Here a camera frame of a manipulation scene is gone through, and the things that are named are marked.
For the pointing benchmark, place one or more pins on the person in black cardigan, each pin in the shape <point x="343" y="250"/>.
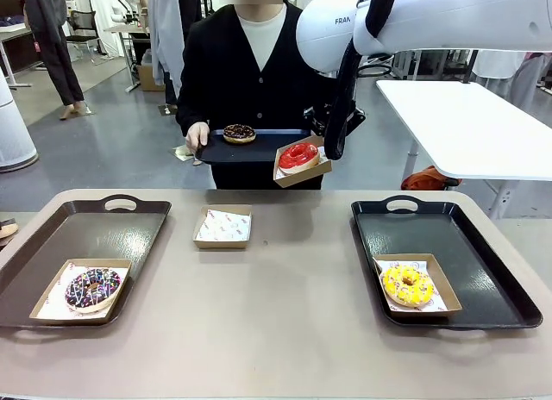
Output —
<point x="224" y="72"/>

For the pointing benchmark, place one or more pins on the navy serving tray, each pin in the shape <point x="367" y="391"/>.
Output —
<point x="250" y="152"/>

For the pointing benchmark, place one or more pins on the flat cardboard sheet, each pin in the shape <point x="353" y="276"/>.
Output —
<point x="182" y="152"/>

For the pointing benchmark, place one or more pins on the person right hand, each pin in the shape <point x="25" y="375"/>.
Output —
<point x="196" y="135"/>

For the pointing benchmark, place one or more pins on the person right forearm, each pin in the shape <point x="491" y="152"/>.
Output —
<point x="190" y="111"/>

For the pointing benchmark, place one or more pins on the grey hanging garment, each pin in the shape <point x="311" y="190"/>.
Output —
<point x="532" y="85"/>

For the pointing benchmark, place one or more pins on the black office chair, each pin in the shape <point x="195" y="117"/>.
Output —
<point x="84" y="25"/>

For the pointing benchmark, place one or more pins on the orange bag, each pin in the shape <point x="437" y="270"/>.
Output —
<point x="427" y="178"/>

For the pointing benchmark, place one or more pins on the large white table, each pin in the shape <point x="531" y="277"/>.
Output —
<point x="466" y="124"/>

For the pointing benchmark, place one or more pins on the white printed paper liner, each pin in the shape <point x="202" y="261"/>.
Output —
<point x="54" y="311"/>
<point x="222" y="225"/>
<point x="324" y="153"/>
<point x="435" y="305"/>

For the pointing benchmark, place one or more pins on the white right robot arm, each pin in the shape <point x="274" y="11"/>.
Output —
<point x="431" y="16"/>

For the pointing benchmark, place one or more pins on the white desk with dark items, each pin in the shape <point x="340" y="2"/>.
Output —
<point x="13" y="31"/>

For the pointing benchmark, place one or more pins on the person in dark jacket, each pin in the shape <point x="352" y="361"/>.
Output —
<point x="56" y="51"/>

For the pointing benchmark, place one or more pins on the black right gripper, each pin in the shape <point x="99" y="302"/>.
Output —
<point x="317" y="120"/>

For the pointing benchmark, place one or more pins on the black hanging garment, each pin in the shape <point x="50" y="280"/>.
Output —
<point x="190" y="3"/>

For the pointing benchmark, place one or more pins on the black stand pole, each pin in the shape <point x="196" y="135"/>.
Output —
<point x="471" y="68"/>

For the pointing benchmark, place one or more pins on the chocolate donut with coloured sprinkles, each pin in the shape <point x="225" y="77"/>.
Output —
<point x="77" y="296"/>

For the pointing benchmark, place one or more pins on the brown cardboard donut box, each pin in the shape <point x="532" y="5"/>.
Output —
<point x="302" y="180"/>
<point x="448" y="288"/>
<point x="43" y="307"/>
<point x="222" y="245"/>

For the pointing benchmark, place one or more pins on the grey shirt on mannequin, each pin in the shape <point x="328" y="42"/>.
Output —
<point x="161" y="38"/>

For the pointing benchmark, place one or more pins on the white hanging shirt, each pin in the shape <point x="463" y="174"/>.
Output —
<point x="496" y="64"/>

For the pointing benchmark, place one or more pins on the white cylindrical appliance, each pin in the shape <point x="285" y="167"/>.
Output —
<point x="13" y="128"/>

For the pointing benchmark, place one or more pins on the chocolate donut with gold sprinkles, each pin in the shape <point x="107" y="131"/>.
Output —
<point x="230" y="136"/>

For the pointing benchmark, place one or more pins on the red glazed donut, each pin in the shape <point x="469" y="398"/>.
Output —
<point x="289" y="160"/>

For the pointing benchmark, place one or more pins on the yellow glazed sprinkle donut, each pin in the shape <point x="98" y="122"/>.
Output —
<point x="394" y="288"/>

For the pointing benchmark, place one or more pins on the wooden desk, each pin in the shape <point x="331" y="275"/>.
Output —
<point x="125" y="29"/>

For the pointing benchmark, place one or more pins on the cardboard shipping box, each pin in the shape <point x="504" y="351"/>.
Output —
<point x="148" y="79"/>

